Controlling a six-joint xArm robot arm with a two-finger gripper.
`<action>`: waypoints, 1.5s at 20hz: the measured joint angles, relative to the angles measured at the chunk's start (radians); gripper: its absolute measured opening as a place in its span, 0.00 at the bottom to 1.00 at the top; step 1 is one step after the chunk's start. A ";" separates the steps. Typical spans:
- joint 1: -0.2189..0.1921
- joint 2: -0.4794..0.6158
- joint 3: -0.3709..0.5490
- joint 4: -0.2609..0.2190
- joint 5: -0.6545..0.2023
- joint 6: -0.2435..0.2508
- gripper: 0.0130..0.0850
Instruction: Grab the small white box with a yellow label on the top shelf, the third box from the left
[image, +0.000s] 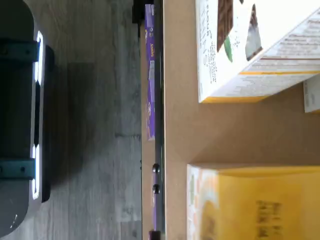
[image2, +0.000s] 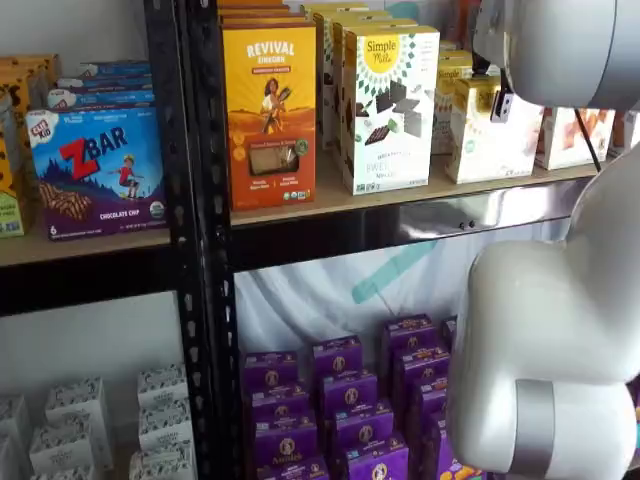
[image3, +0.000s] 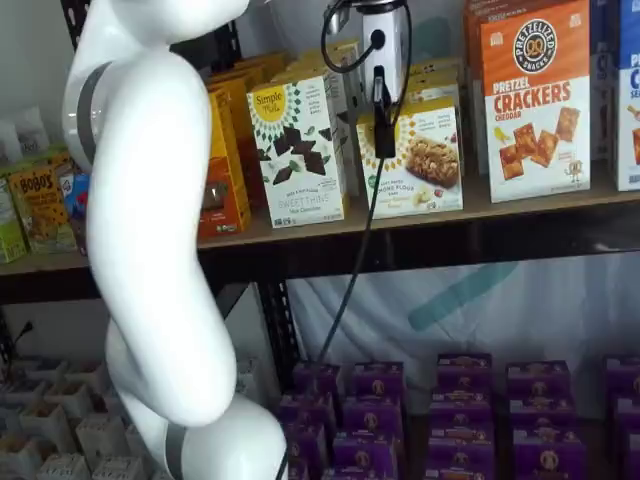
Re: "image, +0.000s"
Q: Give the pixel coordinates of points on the grey mobile base with light strip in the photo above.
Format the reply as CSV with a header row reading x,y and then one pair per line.
x,y
15,100

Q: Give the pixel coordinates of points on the brown wooden shelf board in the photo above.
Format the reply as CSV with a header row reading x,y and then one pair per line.
x,y
225,132
147,160

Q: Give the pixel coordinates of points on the purple Annie's box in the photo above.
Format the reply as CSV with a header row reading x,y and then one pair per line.
x,y
150,75

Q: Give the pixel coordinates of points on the black metal shelf rack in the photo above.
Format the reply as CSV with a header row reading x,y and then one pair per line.
x,y
159,125

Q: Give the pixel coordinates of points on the small white yellow-label box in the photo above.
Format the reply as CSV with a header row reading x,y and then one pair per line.
x,y
250,200

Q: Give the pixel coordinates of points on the white Simple Mills chocolate box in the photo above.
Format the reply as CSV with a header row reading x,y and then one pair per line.
x,y
312,97
225,80

